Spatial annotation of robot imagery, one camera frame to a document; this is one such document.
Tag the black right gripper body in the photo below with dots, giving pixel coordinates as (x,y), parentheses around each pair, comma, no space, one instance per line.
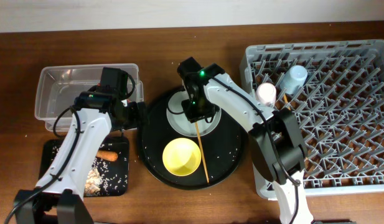
(200,106)

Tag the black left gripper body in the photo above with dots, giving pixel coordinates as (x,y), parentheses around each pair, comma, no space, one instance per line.
(133,117)

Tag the grey round plate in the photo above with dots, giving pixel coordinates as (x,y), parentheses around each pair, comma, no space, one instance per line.
(180,123)

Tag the wooden chopstick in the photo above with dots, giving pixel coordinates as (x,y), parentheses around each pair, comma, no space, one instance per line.
(286,102)
(202,152)

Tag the yellow plastic bowl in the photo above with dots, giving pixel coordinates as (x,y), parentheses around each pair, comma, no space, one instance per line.
(181,157)

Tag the orange carrot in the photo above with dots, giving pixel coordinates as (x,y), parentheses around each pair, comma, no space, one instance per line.
(107,155)

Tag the pink plastic cup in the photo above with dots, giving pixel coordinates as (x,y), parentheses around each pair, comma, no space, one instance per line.
(266,94)

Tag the light blue plastic cup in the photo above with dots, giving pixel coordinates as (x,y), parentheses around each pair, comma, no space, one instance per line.
(293,79)

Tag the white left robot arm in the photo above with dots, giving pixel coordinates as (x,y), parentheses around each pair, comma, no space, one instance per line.
(58,195)

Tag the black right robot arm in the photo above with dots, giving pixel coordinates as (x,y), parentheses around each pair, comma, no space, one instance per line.
(278,150)

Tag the clear plastic waste bin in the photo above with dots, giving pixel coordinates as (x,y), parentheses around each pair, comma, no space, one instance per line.
(60,85)

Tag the grey plastic dishwasher rack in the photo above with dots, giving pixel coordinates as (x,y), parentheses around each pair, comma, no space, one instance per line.
(340,109)

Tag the round black tray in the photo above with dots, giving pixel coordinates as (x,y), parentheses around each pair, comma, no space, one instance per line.
(223,147)

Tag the black rectangular food tray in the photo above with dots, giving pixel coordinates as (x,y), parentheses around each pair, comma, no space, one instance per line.
(116,141)

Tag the food scraps and rice pile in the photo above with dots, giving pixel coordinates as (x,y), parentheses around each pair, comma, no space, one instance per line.
(107,178)

